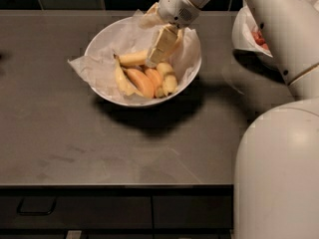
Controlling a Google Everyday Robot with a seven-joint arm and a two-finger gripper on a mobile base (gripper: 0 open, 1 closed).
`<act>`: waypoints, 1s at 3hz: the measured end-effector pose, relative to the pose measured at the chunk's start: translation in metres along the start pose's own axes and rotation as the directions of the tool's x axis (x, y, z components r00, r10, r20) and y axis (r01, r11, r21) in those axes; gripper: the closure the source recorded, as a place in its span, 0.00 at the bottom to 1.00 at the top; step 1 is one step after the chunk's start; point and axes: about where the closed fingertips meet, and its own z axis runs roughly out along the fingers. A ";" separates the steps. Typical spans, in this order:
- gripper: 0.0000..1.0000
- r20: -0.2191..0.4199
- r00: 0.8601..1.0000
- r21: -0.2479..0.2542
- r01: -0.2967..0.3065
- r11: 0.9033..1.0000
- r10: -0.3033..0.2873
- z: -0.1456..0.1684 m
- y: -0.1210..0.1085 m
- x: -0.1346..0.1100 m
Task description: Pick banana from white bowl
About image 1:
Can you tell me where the white paper in strawberry bowl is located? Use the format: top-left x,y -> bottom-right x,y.
232,0 -> 273,58

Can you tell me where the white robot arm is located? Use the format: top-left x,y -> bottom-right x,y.
142,0 -> 319,239

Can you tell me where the white paper bowl liner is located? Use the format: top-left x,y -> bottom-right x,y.
67,9 -> 201,106

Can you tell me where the white bowl with strawberries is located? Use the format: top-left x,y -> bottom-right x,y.
230,4 -> 283,72

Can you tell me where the orange fruit wedge left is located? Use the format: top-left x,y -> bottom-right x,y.
124,69 -> 155,99

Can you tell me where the white bowl with fruit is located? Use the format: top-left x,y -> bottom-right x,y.
83,15 -> 202,109

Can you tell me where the left black drawer handle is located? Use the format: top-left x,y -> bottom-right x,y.
16,197 -> 57,216

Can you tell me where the red strawberries pile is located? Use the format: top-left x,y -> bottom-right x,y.
251,31 -> 268,50

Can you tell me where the short yellow banana right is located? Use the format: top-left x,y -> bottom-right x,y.
157,62 -> 178,97

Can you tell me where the left dark drawer front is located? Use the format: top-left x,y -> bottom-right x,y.
0,196 -> 152,229

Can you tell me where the long yellow banana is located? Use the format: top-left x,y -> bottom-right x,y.
114,30 -> 183,67

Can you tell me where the small yellow banana left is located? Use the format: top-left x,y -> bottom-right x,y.
114,55 -> 142,96

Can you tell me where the right dark drawer front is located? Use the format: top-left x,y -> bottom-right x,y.
153,196 -> 232,229

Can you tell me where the dark drawer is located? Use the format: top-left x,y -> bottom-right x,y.
0,196 -> 152,229
153,196 -> 232,229

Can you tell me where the orange fruit wedge right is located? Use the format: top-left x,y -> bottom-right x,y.
144,68 -> 163,98

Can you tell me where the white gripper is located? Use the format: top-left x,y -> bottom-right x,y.
139,0 -> 200,68

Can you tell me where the orange fruit wedge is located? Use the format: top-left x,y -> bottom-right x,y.
144,68 -> 163,98
124,69 -> 155,99

